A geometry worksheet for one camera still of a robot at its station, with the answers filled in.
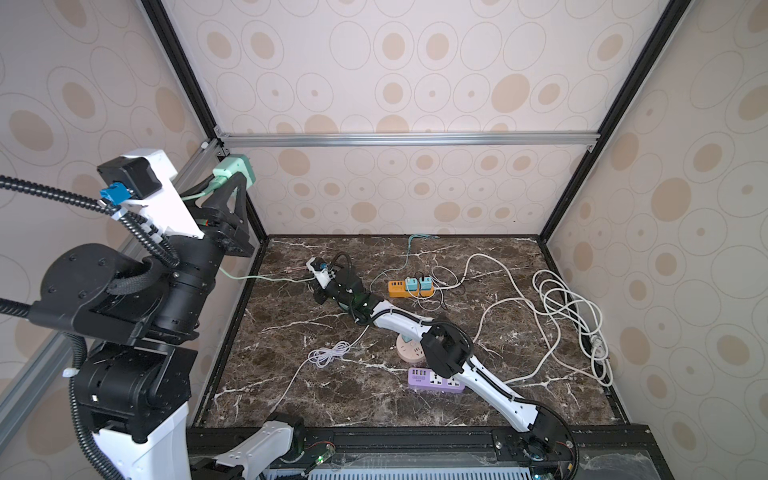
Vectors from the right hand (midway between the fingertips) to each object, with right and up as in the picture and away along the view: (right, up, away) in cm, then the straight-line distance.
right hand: (304, 275), depth 93 cm
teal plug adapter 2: (+34, -3, +5) cm, 34 cm away
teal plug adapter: (+38, -3, +5) cm, 39 cm away
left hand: (+8, +15, -56) cm, 59 cm away
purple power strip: (+37, -28, -11) cm, 47 cm away
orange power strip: (+29, -5, +10) cm, 32 cm away
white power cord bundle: (+85, -21, -1) cm, 87 cm away
